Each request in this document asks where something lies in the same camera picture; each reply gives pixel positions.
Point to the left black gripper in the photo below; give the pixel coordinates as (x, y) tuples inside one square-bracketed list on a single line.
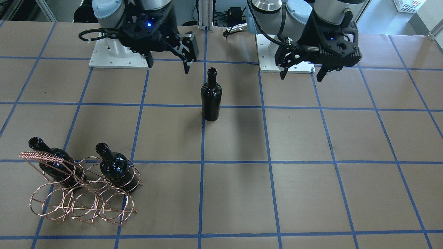
[(304, 35)]

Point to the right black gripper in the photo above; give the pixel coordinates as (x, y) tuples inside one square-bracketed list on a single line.
[(167, 36)]

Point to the dark wine bottle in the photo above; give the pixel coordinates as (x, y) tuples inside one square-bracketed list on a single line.
[(211, 93)]

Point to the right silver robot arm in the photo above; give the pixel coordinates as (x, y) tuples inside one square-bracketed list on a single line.
[(110, 15)]

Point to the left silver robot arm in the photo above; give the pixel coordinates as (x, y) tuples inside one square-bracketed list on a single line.
[(283, 22)]

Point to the dark bottle in basket near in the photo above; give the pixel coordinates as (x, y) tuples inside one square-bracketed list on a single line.
[(117, 169)]

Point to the dark bottle in basket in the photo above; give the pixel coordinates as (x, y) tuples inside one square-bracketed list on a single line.
[(64, 174), (117, 169)]

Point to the dark bottle in basket far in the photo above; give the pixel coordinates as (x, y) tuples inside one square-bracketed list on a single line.
[(64, 174)]

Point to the aluminium frame post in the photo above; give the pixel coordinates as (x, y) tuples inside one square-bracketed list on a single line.
[(205, 15)]

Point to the copper wire wine basket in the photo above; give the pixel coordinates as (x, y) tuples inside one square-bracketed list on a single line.
[(95, 198)]

